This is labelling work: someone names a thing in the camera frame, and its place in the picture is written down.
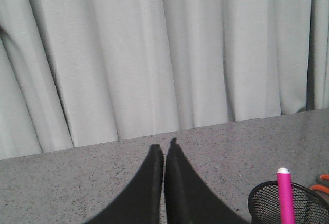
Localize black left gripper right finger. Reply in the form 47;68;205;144
164;138;246;223

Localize light grey curtain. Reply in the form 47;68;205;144
1;0;328;159

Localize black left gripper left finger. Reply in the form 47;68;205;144
88;144;164;223

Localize black mesh pen cup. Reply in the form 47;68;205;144
248;181;328;223

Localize grey orange scissors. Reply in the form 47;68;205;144
309;174;329;195

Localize pink marker pen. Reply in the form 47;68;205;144
277;167;296;224

